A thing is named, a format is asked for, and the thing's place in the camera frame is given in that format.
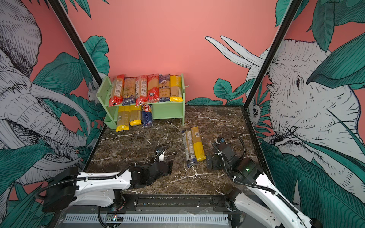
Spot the yellow spaghetti pack white label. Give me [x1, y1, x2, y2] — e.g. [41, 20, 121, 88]
[191, 126, 206, 162]

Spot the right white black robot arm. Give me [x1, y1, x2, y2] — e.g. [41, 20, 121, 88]
[212, 137, 323, 228]

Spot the yellow Pastatime spaghetti pack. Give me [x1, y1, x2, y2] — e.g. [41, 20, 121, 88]
[130, 105, 142, 126]

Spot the blue yellow spaghetti pack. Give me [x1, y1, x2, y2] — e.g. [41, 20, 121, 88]
[122, 78, 136, 106]

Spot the white perforated strip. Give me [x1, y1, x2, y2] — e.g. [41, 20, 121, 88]
[63, 213, 230, 225]

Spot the blue Ankara spaghetti pack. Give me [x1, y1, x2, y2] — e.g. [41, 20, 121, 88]
[159, 75, 170, 103]

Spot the red spaghetti pack white label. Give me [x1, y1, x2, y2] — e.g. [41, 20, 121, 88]
[135, 75, 148, 106]

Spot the green wooden two-tier shelf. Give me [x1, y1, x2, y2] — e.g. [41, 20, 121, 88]
[96, 75, 185, 130]

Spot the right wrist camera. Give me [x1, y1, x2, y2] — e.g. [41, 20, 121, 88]
[215, 137, 226, 144]

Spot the blue white label spaghetti pack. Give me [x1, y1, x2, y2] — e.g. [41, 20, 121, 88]
[182, 129, 198, 168]

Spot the blue spaghetti pack underneath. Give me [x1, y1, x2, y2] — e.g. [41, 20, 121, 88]
[142, 104, 153, 128]

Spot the yellow spaghetti pack barcode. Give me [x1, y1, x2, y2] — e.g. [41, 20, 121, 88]
[116, 106, 130, 132]

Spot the red yellow spaghetti pack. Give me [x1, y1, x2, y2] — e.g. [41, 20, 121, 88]
[147, 74, 159, 103]

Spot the yellow spaghetti pack top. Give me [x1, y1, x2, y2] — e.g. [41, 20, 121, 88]
[170, 75, 183, 102]

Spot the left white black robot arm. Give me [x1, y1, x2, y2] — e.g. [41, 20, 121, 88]
[35, 160, 174, 212]

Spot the right black frame post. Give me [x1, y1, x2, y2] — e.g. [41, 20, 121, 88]
[243, 0, 302, 111]

